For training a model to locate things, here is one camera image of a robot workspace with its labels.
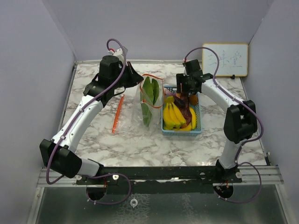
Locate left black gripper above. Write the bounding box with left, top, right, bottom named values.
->
left=111, top=61, right=143, bottom=89

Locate yellow banana bunch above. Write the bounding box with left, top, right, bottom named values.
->
left=163, top=96, right=186, bottom=130

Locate green leafy vegetable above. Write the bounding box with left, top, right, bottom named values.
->
left=140, top=76, right=160, bottom=127

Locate clear zip bag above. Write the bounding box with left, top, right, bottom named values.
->
left=112, top=94, right=136, bottom=134
left=131, top=74, right=164, bottom=129

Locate blue perforated plastic basket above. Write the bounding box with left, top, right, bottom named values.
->
left=161, top=93, right=203, bottom=136

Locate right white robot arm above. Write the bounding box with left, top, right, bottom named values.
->
left=176, top=59, right=257, bottom=182

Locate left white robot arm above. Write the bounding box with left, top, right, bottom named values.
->
left=39, top=55, right=143, bottom=184

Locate clear zip bag on table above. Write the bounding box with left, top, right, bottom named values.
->
left=112, top=94, right=136, bottom=134

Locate small orange fruit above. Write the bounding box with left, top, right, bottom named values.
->
left=189, top=94, right=198, bottom=106

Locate single yellow banana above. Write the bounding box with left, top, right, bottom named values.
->
left=189, top=107, right=197, bottom=130

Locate small framed whiteboard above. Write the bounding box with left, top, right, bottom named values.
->
left=202, top=42, right=249, bottom=77

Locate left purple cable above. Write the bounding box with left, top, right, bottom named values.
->
left=45, top=38, right=132, bottom=206

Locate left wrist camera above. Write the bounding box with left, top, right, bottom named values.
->
left=108, top=48, right=124, bottom=62

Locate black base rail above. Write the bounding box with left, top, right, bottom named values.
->
left=77, top=164, right=242, bottom=195

